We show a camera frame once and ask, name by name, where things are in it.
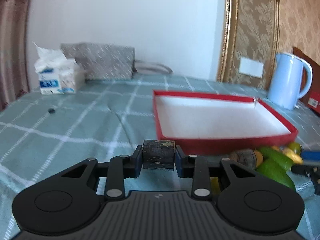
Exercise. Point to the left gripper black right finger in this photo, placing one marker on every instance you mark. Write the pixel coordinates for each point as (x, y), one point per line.
(244, 198)

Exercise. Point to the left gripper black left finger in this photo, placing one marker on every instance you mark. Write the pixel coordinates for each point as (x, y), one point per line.
(72, 198)

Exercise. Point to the small green tomato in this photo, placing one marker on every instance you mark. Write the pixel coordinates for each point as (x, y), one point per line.
(295, 147)

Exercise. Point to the dark sugarcane piece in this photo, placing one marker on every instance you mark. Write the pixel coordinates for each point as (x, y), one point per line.
(158, 155)

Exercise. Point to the yellow ridged fruit piece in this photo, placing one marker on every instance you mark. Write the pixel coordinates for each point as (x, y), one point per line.
(292, 155)

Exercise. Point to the short green cucumber piece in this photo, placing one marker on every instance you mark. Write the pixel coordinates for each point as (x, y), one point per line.
(274, 171)

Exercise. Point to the long green cucumber piece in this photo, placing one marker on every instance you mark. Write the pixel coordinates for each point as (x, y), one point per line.
(283, 161)

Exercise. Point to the orange-yellow round fruit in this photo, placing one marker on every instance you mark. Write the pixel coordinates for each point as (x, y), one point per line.
(259, 158)

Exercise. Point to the brown sugarcane piece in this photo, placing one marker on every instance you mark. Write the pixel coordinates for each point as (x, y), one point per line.
(245, 157)

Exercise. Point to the red box lid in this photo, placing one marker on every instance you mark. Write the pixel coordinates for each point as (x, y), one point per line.
(311, 99)

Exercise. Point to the light blue electric kettle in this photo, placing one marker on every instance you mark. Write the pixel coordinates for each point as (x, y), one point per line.
(291, 80)

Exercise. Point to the red shallow cardboard box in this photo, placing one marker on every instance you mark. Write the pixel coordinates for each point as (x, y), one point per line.
(211, 124)

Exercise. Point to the white tissue pack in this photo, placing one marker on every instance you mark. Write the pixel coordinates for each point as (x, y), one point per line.
(58, 74)

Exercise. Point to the grey patterned paper bag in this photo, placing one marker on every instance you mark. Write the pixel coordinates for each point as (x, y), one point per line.
(110, 61)

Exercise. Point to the brown curtain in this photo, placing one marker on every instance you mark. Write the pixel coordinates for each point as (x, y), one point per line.
(14, 77)

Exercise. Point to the white wall switch panel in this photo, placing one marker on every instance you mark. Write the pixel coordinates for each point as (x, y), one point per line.
(251, 67)

